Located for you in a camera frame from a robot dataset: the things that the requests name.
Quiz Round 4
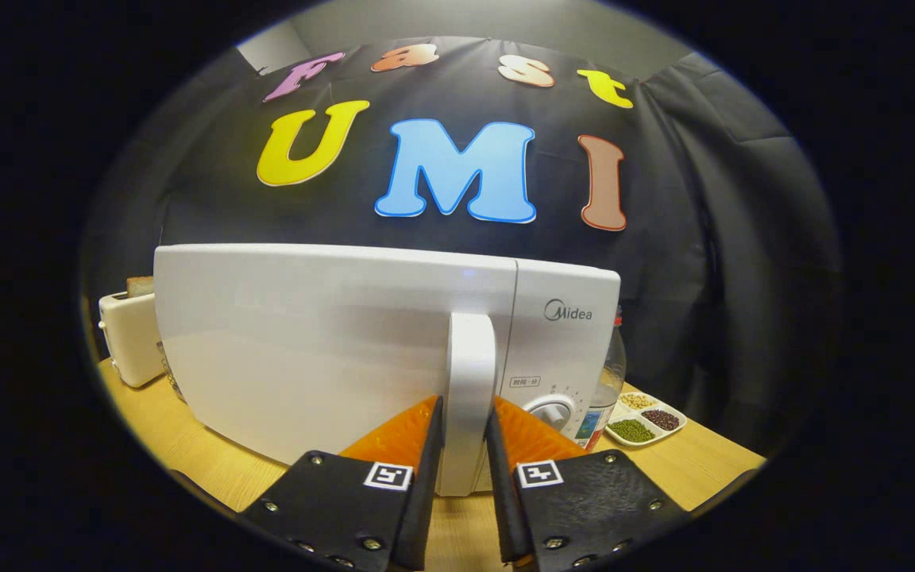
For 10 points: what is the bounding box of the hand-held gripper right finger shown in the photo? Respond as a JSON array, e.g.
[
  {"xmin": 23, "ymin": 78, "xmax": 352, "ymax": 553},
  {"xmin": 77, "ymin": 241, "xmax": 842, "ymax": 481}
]
[{"xmin": 485, "ymin": 396, "xmax": 689, "ymax": 571}]

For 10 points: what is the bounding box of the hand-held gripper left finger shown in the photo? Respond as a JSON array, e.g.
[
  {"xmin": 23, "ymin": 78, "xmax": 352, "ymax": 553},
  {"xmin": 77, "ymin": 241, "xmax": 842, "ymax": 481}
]
[{"xmin": 239, "ymin": 395, "xmax": 444, "ymax": 572}]

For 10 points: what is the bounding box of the white microwave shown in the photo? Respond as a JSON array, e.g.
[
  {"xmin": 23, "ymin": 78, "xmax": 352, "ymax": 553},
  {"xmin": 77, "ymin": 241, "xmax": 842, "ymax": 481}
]
[{"xmin": 153, "ymin": 242, "xmax": 623, "ymax": 497}]

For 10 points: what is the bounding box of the clear plastic water bottle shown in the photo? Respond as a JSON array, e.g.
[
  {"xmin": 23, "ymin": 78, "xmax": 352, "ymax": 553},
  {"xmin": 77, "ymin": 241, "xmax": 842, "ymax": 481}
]
[{"xmin": 585, "ymin": 306, "xmax": 627, "ymax": 451}]

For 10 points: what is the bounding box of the white divided bean dish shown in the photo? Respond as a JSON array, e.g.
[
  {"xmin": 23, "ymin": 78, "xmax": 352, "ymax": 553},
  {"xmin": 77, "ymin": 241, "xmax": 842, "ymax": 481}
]
[{"xmin": 604, "ymin": 391, "xmax": 687, "ymax": 447}]

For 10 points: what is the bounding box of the white toaster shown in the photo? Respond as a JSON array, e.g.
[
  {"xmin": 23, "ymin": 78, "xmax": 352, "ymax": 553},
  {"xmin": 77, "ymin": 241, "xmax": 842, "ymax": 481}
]
[{"xmin": 98, "ymin": 290, "xmax": 166, "ymax": 388}]

